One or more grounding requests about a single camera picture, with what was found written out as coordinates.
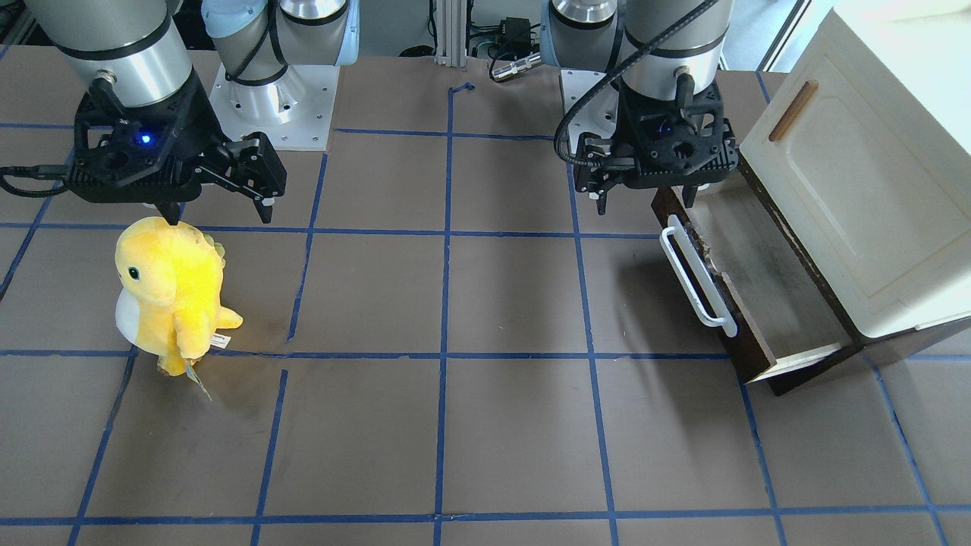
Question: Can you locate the white plastic storage box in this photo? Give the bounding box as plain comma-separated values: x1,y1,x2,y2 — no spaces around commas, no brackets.
742,1,970,337

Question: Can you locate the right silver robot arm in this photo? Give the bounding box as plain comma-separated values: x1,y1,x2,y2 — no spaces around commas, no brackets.
2,1,360,225

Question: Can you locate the yellow plush dinosaur toy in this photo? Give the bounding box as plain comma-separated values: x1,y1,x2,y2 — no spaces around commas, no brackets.
115,217,244,377

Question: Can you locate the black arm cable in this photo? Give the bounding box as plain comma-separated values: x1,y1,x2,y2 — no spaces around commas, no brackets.
553,0,719,165

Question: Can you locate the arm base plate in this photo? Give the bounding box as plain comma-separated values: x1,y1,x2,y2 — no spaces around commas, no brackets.
209,65,341,151
560,70,624,137

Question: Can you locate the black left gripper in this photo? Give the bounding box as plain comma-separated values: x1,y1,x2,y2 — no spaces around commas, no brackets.
573,82,740,215

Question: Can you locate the aluminium frame post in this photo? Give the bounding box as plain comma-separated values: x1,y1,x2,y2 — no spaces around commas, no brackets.
433,0,468,71

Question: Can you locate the white drawer handle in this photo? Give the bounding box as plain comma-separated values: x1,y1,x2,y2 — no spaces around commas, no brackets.
659,215,739,338

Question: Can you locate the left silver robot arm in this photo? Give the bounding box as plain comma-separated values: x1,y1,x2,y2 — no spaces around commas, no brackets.
540,1,739,215

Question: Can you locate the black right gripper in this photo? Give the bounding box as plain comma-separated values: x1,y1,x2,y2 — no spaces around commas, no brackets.
64,74,287,227

